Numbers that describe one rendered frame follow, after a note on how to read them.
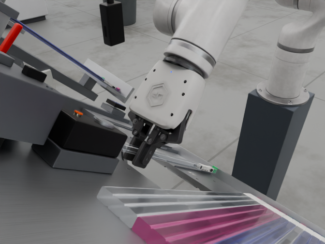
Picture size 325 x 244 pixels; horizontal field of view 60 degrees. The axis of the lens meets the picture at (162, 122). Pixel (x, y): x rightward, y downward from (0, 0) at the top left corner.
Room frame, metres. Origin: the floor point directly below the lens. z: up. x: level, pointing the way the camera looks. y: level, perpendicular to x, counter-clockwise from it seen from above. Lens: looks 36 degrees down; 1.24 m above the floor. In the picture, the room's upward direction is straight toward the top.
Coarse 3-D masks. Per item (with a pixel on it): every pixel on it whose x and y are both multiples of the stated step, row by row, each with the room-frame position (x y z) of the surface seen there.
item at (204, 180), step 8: (88, 112) 0.59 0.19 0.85; (112, 120) 0.63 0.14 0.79; (120, 128) 0.55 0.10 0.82; (128, 128) 0.62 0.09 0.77; (128, 136) 0.50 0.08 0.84; (168, 152) 0.52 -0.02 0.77; (176, 152) 0.57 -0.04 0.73; (176, 168) 0.39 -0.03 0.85; (184, 168) 0.42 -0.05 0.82; (192, 168) 0.46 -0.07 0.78; (184, 176) 0.37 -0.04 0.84; (192, 176) 0.38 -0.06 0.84; (200, 176) 0.41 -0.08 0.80; (208, 176) 0.45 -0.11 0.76; (200, 184) 0.35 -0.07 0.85; (208, 184) 0.37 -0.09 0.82; (216, 184) 0.40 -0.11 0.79; (224, 184) 0.44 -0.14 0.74; (232, 192) 0.40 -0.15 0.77; (240, 192) 0.44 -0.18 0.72
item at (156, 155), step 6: (126, 144) 0.33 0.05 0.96; (126, 150) 0.32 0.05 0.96; (132, 150) 0.33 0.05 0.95; (156, 156) 0.36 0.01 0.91; (162, 156) 0.37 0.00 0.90; (168, 156) 0.38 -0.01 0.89; (174, 156) 0.40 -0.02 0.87; (168, 162) 0.38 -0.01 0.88; (174, 162) 0.39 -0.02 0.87; (180, 162) 0.40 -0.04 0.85; (186, 162) 0.41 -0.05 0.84; (192, 162) 0.43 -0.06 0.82; (198, 168) 0.44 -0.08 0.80
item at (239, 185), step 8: (168, 144) 0.60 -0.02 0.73; (176, 144) 0.59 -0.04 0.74; (184, 152) 0.57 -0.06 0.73; (192, 160) 0.54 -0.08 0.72; (200, 160) 0.53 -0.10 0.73; (168, 168) 0.55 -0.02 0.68; (216, 176) 0.49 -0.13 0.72; (224, 176) 0.48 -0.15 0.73; (232, 176) 0.48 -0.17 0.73; (192, 184) 0.49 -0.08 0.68; (232, 184) 0.46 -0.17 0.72; (240, 184) 0.45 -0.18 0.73; (248, 192) 0.43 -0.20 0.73; (256, 192) 0.43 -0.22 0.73; (264, 200) 0.41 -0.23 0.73; (272, 200) 0.40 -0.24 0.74; (280, 208) 0.39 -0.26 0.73; (296, 216) 0.36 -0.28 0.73; (304, 224) 0.35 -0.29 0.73; (312, 224) 0.34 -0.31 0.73; (320, 232) 0.33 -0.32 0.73
